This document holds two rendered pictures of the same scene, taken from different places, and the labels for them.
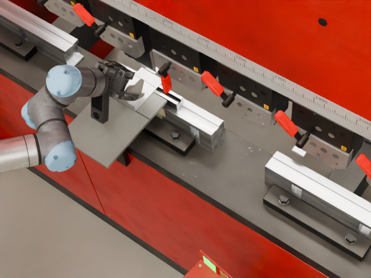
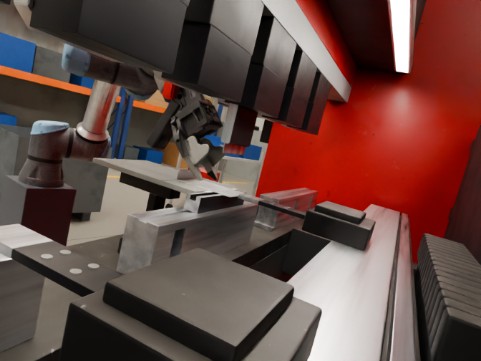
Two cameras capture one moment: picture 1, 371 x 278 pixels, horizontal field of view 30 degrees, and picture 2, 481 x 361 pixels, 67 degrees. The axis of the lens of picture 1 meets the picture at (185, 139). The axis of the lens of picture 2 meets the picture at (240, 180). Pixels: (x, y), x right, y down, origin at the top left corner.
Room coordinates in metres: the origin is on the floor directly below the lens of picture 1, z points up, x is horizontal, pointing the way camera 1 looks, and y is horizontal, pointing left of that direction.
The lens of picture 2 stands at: (0.98, -0.62, 1.13)
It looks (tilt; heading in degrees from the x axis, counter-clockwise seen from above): 7 degrees down; 68
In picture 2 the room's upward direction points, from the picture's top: 14 degrees clockwise
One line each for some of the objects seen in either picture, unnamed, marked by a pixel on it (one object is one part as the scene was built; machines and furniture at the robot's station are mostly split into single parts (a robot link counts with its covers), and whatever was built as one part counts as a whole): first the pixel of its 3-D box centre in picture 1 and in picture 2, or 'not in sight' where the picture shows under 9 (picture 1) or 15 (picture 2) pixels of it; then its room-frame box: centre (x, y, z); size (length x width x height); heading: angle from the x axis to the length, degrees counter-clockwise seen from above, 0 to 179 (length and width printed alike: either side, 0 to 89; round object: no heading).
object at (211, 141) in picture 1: (164, 106); (202, 230); (1.19, 0.05, 0.92); 0.39 x 0.06 x 0.10; 45
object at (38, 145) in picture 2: not in sight; (51, 138); (0.81, 0.89, 0.94); 0.13 x 0.12 x 0.14; 12
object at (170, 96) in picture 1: (152, 88); (217, 199); (1.21, 0.07, 0.99); 0.20 x 0.03 x 0.03; 45
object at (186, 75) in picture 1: (186, 50); (210, 36); (1.10, -0.04, 1.26); 0.15 x 0.09 x 0.17; 45
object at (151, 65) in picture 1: (139, 53); (238, 131); (1.23, 0.08, 1.13); 0.10 x 0.02 x 0.10; 45
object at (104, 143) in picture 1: (113, 118); (166, 175); (1.12, 0.19, 1.00); 0.26 x 0.18 x 0.01; 135
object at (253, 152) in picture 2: not in sight; (237, 148); (2.59, 3.82, 0.92); 0.50 x 0.36 x 0.18; 124
